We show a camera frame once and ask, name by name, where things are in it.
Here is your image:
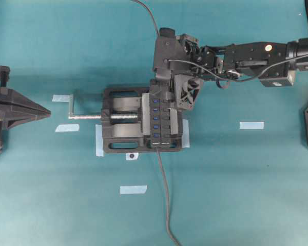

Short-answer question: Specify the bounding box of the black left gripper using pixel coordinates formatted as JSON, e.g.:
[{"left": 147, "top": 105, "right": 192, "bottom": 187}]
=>
[{"left": 0, "top": 66, "right": 51, "bottom": 152}]

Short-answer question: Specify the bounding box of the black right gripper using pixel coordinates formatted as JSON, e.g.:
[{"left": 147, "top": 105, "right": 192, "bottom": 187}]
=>
[{"left": 149, "top": 34, "right": 224, "bottom": 111}]

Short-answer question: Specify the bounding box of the black USB plug cable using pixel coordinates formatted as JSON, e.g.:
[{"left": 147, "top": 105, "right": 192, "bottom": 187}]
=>
[{"left": 131, "top": 0, "right": 160, "bottom": 36}]

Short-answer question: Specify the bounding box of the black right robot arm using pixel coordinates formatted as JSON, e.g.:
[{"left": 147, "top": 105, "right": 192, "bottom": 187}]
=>
[{"left": 149, "top": 29, "right": 308, "bottom": 111}]

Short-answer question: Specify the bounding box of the black multi-port USB hub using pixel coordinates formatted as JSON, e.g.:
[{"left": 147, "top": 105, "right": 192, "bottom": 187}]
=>
[{"left": 150, "top": 94, "right": 171, "bottom": 148}]

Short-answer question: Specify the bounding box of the blue tape strip upper left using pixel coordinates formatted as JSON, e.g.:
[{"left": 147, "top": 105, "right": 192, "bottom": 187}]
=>
[{"left": 52, "top": 94, "right": 74, "bottom": 103}]

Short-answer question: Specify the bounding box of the blue tape strip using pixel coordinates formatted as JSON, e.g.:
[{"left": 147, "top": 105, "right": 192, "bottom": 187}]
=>
[
  {"left": 239, "top": 121, "right": 264, "bottom": 130},
  {"left": 55, "top": 124, "right": 80, "bottom": 132},
  {"left": 52, "top": 94, "right": 74, "bottom": 103},
  {"left": 120, "top": 185, "right": 147, "bottom": 195}
]

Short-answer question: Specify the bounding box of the blue tape under vise right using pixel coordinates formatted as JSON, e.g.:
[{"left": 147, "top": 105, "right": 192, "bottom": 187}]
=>
[{"left": 182, "top": 119, "right": 190, "bottom": 148}]

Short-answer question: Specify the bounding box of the blue tape under vise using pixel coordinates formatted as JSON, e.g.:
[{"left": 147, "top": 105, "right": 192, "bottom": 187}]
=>
[
  {"left": 95, "top": 124, "right": 104, "bottom": 157},
  {"left": 182, "top": 119, "right": 190, "bottom": 148}
]

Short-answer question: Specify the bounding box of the black bench vise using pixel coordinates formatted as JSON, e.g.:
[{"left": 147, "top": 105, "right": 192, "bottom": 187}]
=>
[{"left": 101, "top": 87, "right": 183, "bottom": 153}]

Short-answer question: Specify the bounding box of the silver vise lead screw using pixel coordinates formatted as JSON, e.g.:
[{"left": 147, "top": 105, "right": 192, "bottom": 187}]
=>
[{"left": 68, "top": 94, "right": 141, "bottom": 120}]

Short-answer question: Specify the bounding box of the blue tape strip right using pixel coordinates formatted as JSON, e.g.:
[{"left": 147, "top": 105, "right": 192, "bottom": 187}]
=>
[{"left": 239, "top": 121, "right": 264, "bottom": 130}]

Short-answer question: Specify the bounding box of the small black screw on tape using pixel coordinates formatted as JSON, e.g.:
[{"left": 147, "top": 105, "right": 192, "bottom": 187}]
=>
[{"left": 125, "top": 153, "right": 139, "bottom": 161}]

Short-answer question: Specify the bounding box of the blue tape under vise left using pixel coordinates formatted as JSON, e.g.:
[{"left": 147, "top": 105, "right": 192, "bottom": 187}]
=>
[{"left": 95, "top": 124, "right": 104, "bottom": 157}]

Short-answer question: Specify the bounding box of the blue tape strip bottom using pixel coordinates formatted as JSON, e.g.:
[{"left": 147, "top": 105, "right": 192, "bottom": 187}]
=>
[{"left": 120, "top": 185, "right": 147, "bottom": 195}]

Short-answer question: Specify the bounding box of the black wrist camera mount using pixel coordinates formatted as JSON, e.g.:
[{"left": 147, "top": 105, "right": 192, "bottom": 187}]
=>
[{"left": 153, "top": 28, "right": 189, "bottom": 80}]

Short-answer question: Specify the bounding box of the thin black camera cable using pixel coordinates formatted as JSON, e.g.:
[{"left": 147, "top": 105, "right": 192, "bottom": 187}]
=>
[{"left": 167, "top": 55, "right": 296, "bottom": 89}]

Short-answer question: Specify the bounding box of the grey hub power cable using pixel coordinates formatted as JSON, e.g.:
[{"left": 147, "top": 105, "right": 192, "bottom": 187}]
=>
[{"left": 156, "top": 148, "right": 182, "bottom": 246}]

